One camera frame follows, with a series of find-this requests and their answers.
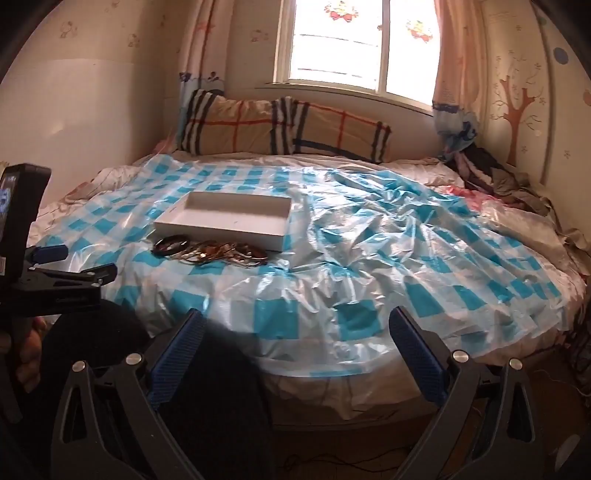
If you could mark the blue checked plastic sheet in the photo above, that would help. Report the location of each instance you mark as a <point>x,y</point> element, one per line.
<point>358,245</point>

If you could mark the window with stickers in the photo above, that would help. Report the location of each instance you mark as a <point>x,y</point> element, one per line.
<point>385,48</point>

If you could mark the tree decorated wardrobe panel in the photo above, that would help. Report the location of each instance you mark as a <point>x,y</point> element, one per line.
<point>538,116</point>

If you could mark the patterned curtain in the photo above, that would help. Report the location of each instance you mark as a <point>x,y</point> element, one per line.
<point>460,91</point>
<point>203,52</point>

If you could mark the plaid pillow left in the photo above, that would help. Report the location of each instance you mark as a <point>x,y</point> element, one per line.
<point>213,124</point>

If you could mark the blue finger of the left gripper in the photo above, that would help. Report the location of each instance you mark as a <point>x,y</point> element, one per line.
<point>35,278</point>
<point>47,254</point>

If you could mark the plaid pillow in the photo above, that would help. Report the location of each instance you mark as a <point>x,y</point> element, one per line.
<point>328,131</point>
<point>213,124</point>

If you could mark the left patterned curtain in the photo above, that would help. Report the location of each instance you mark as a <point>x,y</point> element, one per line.
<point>203,52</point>

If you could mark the white shallow cardboard box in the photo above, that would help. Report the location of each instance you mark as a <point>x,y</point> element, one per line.
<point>258,220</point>

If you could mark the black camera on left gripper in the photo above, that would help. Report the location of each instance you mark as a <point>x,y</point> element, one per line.
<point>22,189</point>

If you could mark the plaid pillow right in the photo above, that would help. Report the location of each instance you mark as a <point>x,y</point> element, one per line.
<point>328,131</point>

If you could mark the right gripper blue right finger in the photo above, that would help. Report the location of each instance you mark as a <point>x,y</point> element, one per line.
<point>428,371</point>

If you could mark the right patterned curtain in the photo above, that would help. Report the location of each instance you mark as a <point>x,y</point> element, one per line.
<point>460,91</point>

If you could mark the dark clothes pile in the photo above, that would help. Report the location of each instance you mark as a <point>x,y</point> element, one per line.
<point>481,172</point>

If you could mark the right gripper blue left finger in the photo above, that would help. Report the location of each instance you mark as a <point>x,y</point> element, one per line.
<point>170,355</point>

